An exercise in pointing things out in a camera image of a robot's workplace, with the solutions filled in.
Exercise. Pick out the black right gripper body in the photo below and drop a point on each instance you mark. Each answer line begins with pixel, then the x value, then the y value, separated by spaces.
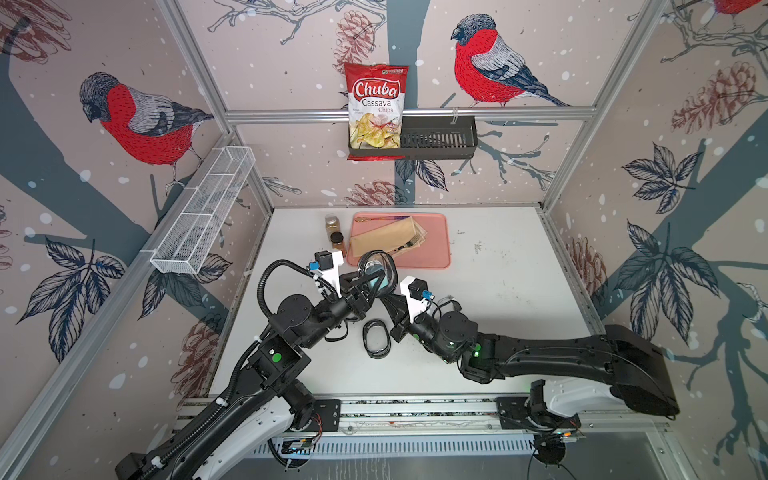
pixel 402 330

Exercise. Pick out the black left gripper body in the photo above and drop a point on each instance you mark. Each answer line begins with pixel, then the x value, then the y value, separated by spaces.
pixel 352 302

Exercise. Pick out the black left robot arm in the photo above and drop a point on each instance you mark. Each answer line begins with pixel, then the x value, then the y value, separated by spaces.
pixel 264 395

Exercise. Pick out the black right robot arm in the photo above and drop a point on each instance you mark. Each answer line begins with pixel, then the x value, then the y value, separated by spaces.
pixel 571 375

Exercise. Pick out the brown spice bottle black cap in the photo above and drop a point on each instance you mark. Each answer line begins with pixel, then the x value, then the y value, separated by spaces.
pixel 338 242

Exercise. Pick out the pink plastic tray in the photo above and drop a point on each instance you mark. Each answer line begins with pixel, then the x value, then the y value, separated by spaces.
pixel 434 253

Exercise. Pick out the tan spice jar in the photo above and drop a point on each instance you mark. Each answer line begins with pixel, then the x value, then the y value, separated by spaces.
pixel 332 224

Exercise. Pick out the red cassava chips bag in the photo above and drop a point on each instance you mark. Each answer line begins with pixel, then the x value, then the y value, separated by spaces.
pixel 376 99

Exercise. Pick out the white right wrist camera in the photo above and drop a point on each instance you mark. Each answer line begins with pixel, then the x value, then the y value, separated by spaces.
pixel 417 295

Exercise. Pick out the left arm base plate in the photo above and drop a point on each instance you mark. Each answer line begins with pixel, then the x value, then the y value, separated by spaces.
pixel 322 415

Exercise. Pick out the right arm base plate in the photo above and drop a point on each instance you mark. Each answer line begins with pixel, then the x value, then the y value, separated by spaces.
pixel 518 412

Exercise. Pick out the black wall basket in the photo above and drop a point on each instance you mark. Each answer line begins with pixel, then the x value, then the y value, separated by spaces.
pixel 427 138

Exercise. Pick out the white wire mesh basket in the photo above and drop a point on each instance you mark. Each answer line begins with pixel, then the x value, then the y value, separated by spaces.
pixel 194 231

